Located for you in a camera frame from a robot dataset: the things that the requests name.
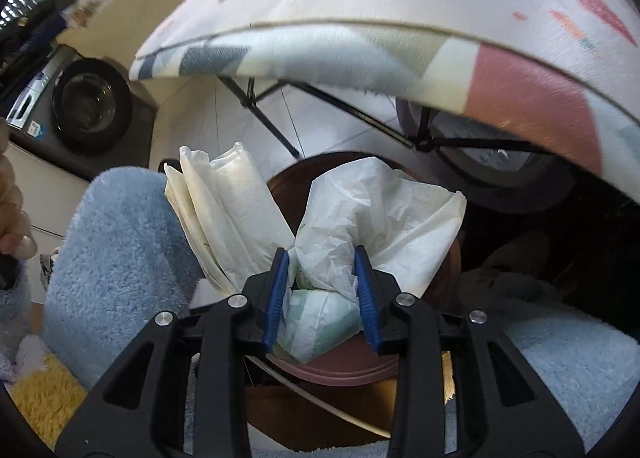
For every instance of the black folding table legs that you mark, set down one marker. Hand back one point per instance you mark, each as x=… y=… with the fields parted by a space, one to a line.
x=270 y=125

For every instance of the person's left hand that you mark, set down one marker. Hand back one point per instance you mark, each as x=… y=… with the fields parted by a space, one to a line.
x=12 y=198

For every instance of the white plastic bag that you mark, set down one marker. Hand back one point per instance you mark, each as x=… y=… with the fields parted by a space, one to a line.
x=225 y=208
x=380 y=218

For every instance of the grey washing machine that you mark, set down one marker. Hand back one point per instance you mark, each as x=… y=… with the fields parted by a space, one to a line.
x=90 y=98

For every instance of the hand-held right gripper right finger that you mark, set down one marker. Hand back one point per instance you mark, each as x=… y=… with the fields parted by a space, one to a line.
x=367 y=298

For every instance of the brown trash bin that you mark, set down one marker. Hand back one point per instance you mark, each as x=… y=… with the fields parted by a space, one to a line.
x=340 y=370

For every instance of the grey round drum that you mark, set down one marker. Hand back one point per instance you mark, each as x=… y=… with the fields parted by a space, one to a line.
x=500 y=173

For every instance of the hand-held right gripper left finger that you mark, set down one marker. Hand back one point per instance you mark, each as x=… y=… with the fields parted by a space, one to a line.
x=275 y=298

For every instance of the folding table with patterned cloth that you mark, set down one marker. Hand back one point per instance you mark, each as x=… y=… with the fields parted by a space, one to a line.
x=400 y=3

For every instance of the person's left leg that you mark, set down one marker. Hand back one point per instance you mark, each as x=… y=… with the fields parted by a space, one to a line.
x=120 y=258

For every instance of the yellow fleece cloth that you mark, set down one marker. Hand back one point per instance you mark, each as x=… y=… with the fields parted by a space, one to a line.
x=45 y=393

